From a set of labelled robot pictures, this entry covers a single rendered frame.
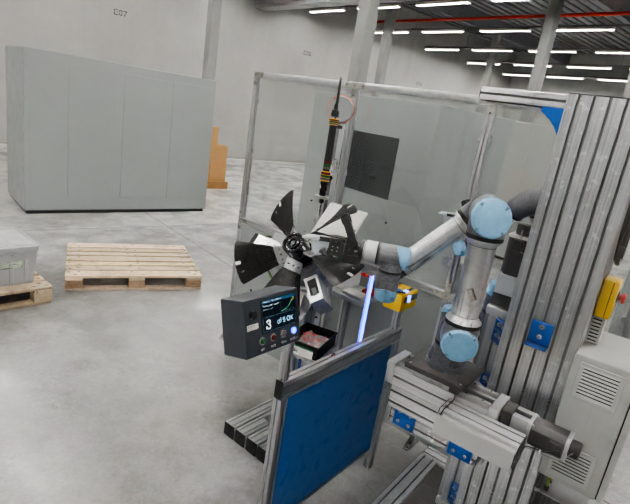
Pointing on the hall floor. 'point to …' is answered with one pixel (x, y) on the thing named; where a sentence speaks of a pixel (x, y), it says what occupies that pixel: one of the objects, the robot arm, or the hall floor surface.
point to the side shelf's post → (341, 325)
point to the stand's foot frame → (251, 429)
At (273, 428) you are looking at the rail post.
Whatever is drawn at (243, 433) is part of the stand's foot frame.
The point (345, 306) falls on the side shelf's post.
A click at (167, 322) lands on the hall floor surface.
